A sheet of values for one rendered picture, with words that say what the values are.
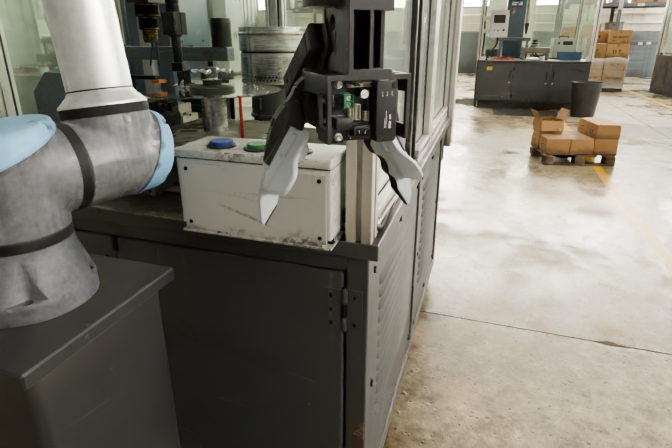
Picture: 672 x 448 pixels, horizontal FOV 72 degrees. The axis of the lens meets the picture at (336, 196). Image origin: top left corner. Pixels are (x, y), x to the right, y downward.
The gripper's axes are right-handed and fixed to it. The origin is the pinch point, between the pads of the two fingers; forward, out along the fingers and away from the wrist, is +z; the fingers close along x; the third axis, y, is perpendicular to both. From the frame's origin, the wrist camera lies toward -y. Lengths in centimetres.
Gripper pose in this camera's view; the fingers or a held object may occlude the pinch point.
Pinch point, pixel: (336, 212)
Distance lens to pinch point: 45.9
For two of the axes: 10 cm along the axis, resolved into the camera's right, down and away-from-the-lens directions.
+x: 9.3, -1.2, 3.4
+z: 0.0, 9.4, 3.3
